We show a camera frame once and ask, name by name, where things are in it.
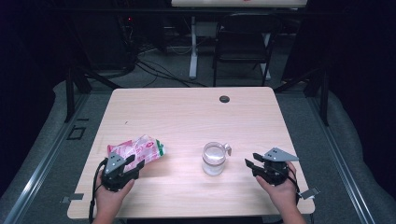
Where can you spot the black folding chair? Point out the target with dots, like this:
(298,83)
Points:
(243,40)

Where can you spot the person's left hand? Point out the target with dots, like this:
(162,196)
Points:
(109,200)

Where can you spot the dark round table grommet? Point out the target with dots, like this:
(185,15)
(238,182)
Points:
(224,99)

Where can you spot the glass jar with hinged lid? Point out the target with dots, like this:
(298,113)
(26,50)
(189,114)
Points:
(213,160)

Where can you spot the metal floor rail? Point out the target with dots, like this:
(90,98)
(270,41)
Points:
(339,161)
(46,161)

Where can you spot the black metal stand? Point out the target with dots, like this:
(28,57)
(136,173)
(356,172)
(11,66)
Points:
(324,99)
(70,93)

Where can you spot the pink and white plastic bag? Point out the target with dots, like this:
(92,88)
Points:
(144,149)

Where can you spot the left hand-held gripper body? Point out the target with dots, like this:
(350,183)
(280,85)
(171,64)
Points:
(115,179)

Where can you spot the white desk with white legs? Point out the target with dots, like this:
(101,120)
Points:
(236,3)

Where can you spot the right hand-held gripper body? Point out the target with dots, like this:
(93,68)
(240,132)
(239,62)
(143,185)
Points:
(274,171)

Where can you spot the person's right hand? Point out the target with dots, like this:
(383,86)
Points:
(283,194)

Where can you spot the grey tape piece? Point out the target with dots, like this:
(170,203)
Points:
(308,193)
(73,197)

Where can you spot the dark computer case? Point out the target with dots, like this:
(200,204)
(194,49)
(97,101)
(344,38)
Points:
(102,40)

